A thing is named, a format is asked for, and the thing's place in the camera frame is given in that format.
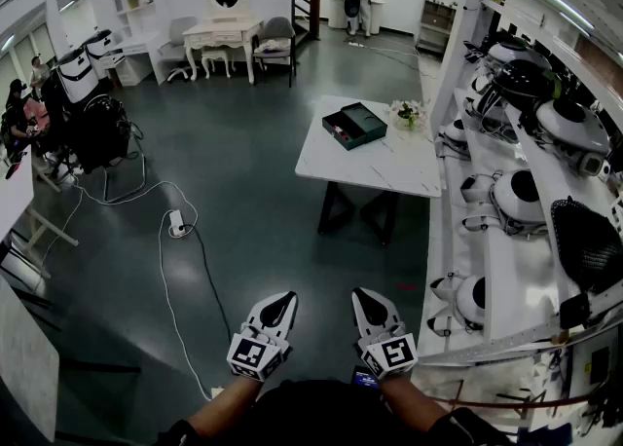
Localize black mesh cover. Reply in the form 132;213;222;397
549;195;623;295

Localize white cloth bundle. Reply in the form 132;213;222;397
256;39;289;56

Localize small wooden cabinet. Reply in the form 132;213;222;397
416;0;458;54

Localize person's right forearm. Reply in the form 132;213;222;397
378;374;457;430

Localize dark stair railing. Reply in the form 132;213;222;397
290;0;323;46

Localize small black screen device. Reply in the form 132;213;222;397
350;364;384;390

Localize white vanity dresser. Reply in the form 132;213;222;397
182;18;265;85

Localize white vanity stool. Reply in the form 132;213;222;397
201;47;235;80

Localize round white side table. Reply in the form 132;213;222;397
326;0;386;30

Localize person's left forearm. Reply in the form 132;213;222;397
183;374;267;435

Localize row of white dome helmets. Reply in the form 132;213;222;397
427;39;613;338

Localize white office chair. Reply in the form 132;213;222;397
158;15;200;84

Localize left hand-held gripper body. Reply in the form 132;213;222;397
226;321;293;382

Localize white power cable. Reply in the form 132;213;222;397
28;170;215;401

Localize white shelf rack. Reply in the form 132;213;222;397
418;0;623;372

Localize dark green box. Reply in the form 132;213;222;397
321;101;389;152

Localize pale floor cable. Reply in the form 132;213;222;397
362;42;439;79

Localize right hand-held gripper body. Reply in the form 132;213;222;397
357;329;420;382

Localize person's black shirt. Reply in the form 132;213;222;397
155;378;517;446

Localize black equipment pile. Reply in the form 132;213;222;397
41;71;145;176

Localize white marble table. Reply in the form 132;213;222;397
294;94;443;246

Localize white desk with hutch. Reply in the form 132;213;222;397
99;0;170;89

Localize red-brown pole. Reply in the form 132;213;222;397
430;392;603;412

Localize potted white pink flowers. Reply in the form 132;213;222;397
387;98;424;132

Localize white folding table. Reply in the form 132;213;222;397
0;143;80;284

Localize black power cable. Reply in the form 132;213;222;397
184;222;234;346

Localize grey upholstered chair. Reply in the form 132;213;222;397
251;16;298;89

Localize grey marble counter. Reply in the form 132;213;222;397
0;276;60;443

